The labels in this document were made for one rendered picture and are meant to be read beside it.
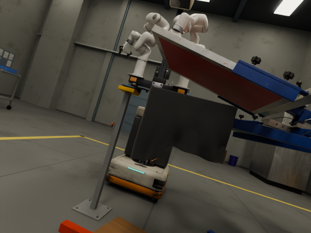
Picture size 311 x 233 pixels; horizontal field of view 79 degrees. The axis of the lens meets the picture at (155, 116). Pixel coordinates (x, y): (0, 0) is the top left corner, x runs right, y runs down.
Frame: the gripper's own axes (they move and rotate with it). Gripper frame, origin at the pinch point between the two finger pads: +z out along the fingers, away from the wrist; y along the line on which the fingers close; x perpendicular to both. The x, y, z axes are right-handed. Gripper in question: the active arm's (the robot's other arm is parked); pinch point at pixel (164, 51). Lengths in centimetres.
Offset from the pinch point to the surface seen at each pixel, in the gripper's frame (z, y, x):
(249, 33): -507, -11, -790
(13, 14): -4, 960, -557
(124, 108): 50, 8, -10
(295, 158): -57, -325, -510
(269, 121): 0, -90, -36
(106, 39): -150, 596, -747
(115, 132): 69, 4, -10
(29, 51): 116, 937, -699
